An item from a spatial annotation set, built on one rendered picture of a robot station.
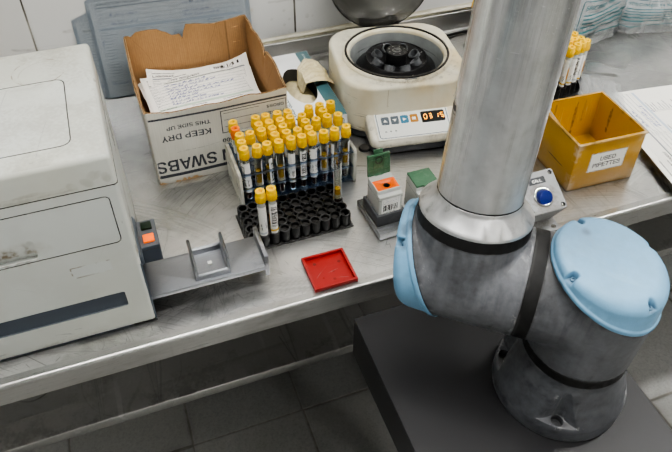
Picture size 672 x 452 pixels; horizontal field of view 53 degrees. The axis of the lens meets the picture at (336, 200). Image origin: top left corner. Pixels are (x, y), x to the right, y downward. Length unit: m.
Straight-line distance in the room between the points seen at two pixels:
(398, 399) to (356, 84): 0.61
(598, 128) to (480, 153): 0.74
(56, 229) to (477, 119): 0.51
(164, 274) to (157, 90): 0.46
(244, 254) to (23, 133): 0.35
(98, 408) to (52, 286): 0.79
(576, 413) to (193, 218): 0.66
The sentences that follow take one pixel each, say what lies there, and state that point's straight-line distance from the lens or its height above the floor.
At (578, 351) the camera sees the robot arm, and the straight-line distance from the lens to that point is 0.72.
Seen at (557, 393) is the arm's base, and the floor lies 1.01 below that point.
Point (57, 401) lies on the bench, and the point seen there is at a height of 0.27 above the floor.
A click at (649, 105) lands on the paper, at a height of 0.89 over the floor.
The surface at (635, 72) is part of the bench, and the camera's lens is 1.61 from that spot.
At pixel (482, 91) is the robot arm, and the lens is 0.59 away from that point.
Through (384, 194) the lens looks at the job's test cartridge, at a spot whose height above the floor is 0.95.
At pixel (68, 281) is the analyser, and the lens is 0.92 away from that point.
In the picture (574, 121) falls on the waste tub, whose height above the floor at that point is 0.92.
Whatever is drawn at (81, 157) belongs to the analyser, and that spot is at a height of 1.17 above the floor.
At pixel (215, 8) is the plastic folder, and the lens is 1.42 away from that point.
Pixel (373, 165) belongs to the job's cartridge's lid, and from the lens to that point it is 1.06.
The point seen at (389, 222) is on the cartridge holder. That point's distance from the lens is 1.08.
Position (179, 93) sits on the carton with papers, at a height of 0.94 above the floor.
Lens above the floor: 1.64
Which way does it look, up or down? 42 degrees down
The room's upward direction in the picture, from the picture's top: straight up
